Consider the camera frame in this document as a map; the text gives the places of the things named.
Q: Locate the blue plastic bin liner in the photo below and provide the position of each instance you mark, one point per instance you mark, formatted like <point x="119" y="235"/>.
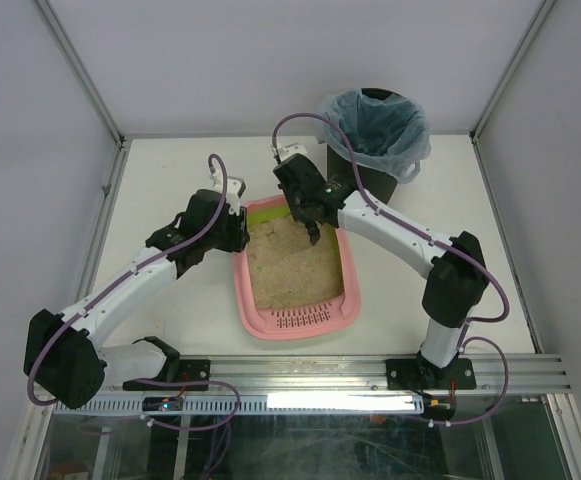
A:
<point x="390" y="135"/>

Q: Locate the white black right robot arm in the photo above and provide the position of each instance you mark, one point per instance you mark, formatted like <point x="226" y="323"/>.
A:
<point x="450" y="266"/>

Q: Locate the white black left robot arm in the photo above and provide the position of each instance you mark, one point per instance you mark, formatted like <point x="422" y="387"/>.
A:
<point x="66" y="352"/>

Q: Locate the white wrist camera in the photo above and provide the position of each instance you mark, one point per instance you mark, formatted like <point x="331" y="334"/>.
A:
<point x="227" y="187"/>
<point x="284" y="152"/>

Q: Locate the aluminium mounting rail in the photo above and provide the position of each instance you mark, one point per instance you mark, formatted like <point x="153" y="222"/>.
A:
<point x="300" y="372"/>

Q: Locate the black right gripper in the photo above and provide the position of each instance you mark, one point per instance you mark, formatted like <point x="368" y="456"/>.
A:
<point x="308" y="216"/>

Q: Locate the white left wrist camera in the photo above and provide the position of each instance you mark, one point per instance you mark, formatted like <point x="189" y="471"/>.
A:
<point x="227" y="187"/>

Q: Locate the beige litter pellets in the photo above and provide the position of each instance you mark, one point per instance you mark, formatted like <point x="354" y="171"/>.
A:
<point x="287" y="271"/>

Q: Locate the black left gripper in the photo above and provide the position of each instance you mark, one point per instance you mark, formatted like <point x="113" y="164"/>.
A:
<point x="240" y="228"/>

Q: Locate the black ribbed trash bin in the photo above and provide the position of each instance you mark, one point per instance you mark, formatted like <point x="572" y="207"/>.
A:
<point x="381" y="185"/>

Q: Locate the white slotted cable duct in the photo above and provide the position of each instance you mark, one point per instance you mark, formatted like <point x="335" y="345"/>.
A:
<point x="280" y="403"/>

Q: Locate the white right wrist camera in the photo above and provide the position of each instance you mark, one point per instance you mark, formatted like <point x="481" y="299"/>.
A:
<point x="284" y="152"/>

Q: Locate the pink litter box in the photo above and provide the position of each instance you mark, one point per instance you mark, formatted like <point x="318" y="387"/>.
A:
<point x="301" y="321"/>

